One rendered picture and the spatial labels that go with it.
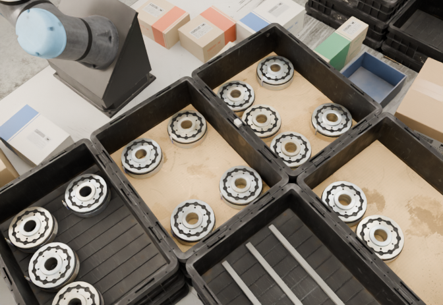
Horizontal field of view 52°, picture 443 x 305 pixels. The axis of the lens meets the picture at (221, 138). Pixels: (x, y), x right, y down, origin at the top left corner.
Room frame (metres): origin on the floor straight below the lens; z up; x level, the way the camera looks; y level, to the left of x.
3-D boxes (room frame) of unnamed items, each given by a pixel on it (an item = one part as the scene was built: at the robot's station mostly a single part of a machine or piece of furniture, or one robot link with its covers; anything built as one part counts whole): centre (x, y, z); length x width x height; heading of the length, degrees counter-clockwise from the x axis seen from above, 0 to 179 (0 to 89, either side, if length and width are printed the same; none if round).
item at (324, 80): (0.71, -0.16, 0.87); 0.40 x 0.30 x 0.11; 33
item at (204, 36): (1.13, 0.01, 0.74); 0.16 x 0.12 x 0.07; 129
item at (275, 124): (0.67, -0.11, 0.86); 0.10 x 0.10 x 0.01
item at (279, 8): (1.13, -0.20, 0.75); 0.20 x 0.12 x 0.09; 129
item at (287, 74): (0.84, -0.17, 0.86); 0.10 x 0.10 x 0.01
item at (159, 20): (1.21, 0.16, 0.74); 0.16 x 0.12 x 0.07; 46
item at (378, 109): (0.71, -0.16, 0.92); 0.40 x 0.30 x 0.02; 33
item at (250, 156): (0.54, 0.09, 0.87); 0.40 x 0.30 x 0.11; 33
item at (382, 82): (0.83, -0.44, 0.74); 0.20 x 0.15 x 0.07; 130
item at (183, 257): (0.54, 0.09, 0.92); 0.40 x 0.30 x 0.02; 33
